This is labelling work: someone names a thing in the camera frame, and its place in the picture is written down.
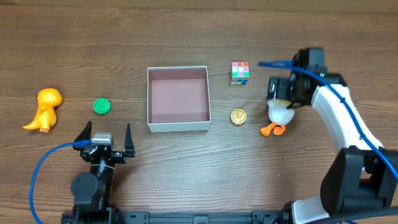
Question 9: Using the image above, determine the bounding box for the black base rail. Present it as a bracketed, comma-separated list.
[60, 210, 398, 224]

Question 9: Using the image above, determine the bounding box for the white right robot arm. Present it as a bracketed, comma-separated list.
[261, 48, 397, 223]

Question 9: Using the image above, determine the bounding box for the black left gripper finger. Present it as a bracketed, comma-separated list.
[75, 121, 92, 142]
[124, 123, 135, 157]

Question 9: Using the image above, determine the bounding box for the gold wheel disc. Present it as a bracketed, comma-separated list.
[230, 109, 247, 126]

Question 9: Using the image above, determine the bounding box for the white duck plush toy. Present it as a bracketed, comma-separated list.
[260, 99, 295, 137]

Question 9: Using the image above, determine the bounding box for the orange dinosaur toy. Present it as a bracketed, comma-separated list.
[23, 88, 63, 133]

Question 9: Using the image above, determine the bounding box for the green wheel disc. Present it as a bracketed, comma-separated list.
[93, 98, 111, 115]

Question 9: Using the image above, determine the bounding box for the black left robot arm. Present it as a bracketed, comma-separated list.
[61, 121, 135, 224]

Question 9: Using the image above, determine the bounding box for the white cardboard box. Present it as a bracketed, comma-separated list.
[147, 66, 211, 133]

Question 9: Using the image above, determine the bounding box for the multicolour puzzle cube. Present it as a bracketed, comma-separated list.
[230, 62, 250, 85]

